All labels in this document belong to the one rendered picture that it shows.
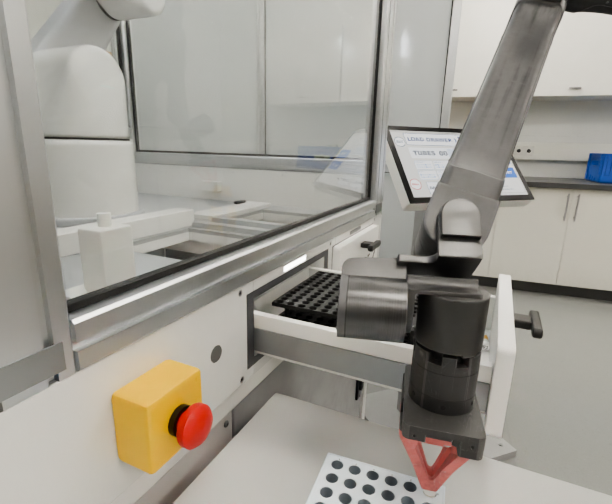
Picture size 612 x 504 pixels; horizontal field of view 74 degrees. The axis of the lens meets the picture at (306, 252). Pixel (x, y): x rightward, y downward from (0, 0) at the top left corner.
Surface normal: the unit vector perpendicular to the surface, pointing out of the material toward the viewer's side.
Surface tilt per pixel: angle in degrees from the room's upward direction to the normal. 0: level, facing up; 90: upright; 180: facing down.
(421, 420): 1
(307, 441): 0
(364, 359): 90
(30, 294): 90
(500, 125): 50
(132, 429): 90
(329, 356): 90
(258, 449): 0
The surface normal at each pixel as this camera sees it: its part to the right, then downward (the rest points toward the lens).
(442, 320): -0.59, 0.18
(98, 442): 0.91, 0.13
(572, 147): -0.33, 0.23
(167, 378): 0.02, -0.97
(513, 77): -0.04, -0.43
